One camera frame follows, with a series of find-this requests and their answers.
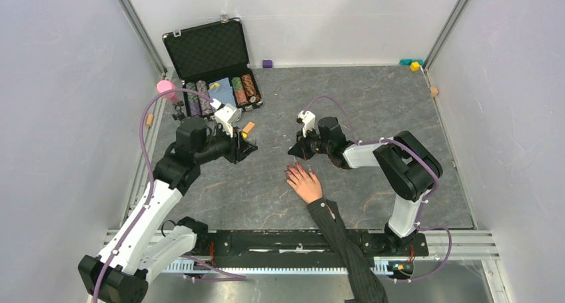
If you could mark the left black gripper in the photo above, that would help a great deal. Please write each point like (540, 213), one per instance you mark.
(239, 148)

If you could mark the orange wooden block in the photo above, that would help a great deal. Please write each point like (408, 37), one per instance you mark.
(248, 128)

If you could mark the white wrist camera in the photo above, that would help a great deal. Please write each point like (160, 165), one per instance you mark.
(308, 121)
(226, 115)

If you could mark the teal block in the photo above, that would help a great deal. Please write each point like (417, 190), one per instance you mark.
(408, 62)

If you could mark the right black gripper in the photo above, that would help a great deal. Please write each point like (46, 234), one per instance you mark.
(300, 147)

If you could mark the black poker chip case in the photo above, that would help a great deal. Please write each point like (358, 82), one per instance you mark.
(213, 60)

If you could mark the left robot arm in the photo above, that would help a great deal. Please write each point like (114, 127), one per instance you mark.
(123, 270)

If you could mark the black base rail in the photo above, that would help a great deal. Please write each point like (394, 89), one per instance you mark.
(293, 252)

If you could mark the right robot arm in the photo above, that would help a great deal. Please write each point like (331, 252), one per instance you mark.
(411, 170)

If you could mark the tan block left wall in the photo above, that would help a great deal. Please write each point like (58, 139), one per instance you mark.
(149, 120)

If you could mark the mannequin hand with red nails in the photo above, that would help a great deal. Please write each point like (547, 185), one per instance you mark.
(304, 183)

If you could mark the yellow cube in corner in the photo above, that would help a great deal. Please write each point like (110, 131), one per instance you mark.
(415, 66)

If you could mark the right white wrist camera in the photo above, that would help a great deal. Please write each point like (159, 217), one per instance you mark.
(308, 121)

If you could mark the purple cube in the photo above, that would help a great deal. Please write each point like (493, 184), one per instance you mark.
(267, 64)

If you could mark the black pinstripe sleeve forearm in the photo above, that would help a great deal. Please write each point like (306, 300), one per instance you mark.
(365, 285)

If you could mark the pink microphone on tripod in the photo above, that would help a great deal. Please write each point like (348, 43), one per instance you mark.
(166, 88)

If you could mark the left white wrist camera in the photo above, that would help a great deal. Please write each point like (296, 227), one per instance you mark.
(226, 115)

